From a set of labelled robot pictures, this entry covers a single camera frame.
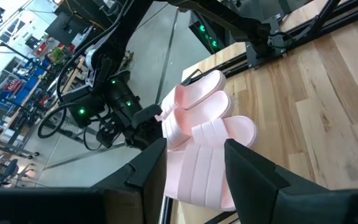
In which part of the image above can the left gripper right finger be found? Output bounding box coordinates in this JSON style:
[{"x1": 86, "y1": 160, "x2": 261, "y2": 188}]
[{"x1": 224, "y1": 138, "x2": 291, "y2": 224}]

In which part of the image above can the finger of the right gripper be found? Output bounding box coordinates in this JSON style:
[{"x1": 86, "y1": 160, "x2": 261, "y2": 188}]
[
  {"x1": 125, "y1": 119, "x2": 165, "y2": 151},
  {"x1": 131, "y1": 104, "x2": 163, "y2": 126}
]

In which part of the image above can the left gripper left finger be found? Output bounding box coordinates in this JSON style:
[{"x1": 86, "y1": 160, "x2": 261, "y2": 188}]
[{"x1": 91, "y1": 138, "x2": 168, "y2": 224}]

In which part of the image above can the green leafy plant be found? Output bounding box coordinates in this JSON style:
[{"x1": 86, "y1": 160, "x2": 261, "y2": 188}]
[{"x1": 50, "y1": 46, "x2": 65, "y2": 65}]

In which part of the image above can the blue storage bin rack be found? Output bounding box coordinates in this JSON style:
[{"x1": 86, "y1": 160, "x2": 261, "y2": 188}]
[{"x1": 0, "y1": 58, "x2": 45, "y2": 105}]

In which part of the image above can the black computer monitor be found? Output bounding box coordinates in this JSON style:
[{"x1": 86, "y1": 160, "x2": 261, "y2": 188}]
[{"x1": 44, "y1": 11, "x2": 89, "y2": 47}]

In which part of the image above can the dark office chair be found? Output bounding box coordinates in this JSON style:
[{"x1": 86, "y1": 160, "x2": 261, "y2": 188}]
[{"x1": 0, "y1": 158, "x2": 21, "y2": 188}]

